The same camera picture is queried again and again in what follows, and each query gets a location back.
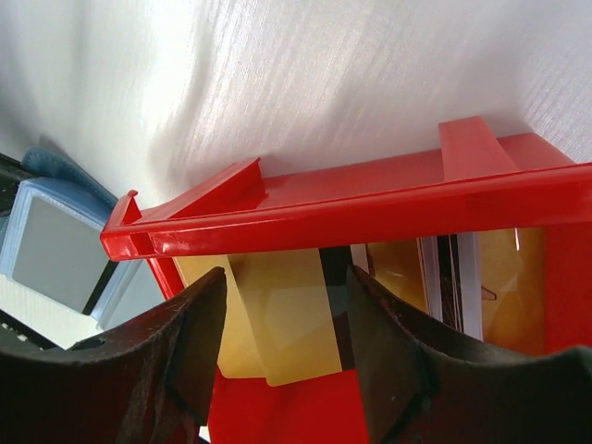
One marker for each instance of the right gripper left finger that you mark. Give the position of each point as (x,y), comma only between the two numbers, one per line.
(149,380)

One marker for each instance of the red plastic bin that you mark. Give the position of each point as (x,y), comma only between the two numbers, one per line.
(474,180)

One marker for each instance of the blue leather card holder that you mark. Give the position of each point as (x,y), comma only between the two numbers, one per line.
(132,290)

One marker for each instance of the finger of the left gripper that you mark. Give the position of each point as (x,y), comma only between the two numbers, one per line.
(13,172)

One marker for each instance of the gold magnetic stripe card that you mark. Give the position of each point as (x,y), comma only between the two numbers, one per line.
(279,323)

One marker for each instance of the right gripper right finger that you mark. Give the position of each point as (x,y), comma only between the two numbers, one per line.
(424,382)

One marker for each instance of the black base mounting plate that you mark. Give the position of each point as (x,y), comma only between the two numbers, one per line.
(25,333)

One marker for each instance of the gold VIP credit card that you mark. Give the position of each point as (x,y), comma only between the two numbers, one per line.
(512,279)

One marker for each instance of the black credit card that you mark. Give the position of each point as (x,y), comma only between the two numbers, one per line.
(60,257)

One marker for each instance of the stack of credit cards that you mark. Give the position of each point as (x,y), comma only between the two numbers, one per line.
(438,275)

